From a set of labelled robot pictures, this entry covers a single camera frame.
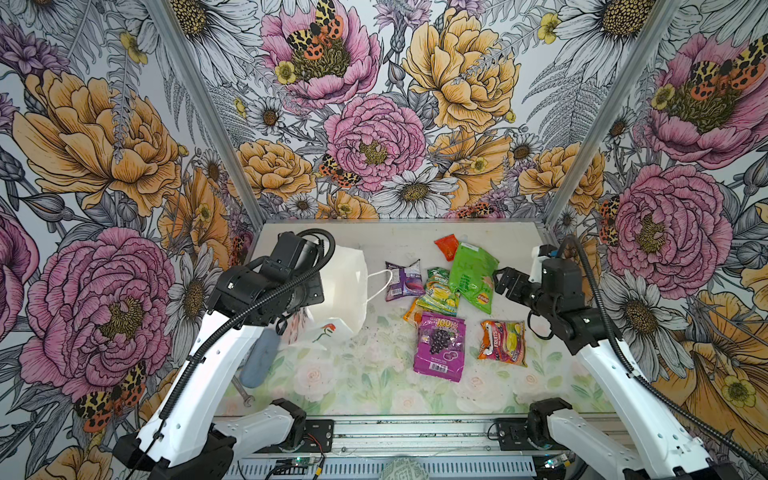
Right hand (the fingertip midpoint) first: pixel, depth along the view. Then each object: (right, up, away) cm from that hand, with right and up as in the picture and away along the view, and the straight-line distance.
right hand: (507, 287), depth 76 cm
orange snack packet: (-22, -11, +17) cm, 30 cm away
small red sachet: (-8, +11, +36) cm, 39 cm away
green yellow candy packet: (-14, -5, +20) cm, 25 cm away
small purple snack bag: (-24, -1, +23) cm, 33 cm away
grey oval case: (-65, -20, +7) cm, 68 cm away
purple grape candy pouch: (-16, -17, +7) cm, 24 cm away
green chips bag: (-3, +1, +23) cm, 23 cm away
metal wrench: (-69, -28, +5) cm, 75 cm away
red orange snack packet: (+2, -16, +9) cm, 19 cm away
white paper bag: (-40, -5, -11) cm, 42 cm away
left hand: (-48, -1, -11) cm, 49 cm away
